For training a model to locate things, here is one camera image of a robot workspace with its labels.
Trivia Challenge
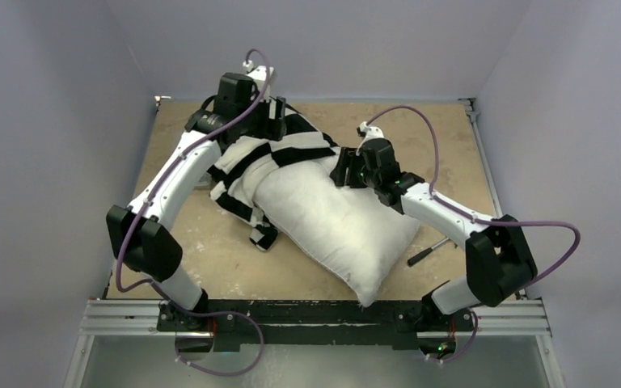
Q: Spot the black white checkered pillowcase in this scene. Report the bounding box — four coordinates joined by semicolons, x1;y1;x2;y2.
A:
208;105;339;251

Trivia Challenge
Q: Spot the white pillow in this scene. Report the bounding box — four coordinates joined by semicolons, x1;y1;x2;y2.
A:
252;157;420;307

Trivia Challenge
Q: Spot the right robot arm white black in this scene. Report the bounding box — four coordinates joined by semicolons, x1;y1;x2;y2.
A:
330;138;538;329

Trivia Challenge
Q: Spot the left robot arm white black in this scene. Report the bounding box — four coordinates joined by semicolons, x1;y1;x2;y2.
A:
106;65;284;331

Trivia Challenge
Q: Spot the clear plastic organizer box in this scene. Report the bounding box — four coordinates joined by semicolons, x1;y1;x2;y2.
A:
193;180;212;191

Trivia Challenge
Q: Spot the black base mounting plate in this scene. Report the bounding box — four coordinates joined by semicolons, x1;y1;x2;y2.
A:
157;299;475;356

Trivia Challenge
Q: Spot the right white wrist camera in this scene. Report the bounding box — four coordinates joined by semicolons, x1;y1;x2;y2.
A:
356;121;384;154

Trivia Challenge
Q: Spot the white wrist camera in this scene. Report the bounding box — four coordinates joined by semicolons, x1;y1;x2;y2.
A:
356;121;384;154
242;60;277;102

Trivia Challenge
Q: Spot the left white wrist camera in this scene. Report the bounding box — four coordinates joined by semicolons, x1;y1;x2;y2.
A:
242;60;277;102

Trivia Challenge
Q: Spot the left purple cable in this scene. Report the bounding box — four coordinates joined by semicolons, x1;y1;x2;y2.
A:
115;48;273;317

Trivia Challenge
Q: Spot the black handled hammer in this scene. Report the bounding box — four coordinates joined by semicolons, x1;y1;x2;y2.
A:
407;238;450;268

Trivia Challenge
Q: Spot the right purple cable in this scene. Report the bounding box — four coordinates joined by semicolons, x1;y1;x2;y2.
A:
366;105;581;293

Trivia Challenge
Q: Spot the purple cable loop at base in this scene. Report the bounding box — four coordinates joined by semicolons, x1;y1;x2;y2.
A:
174;312;264;378

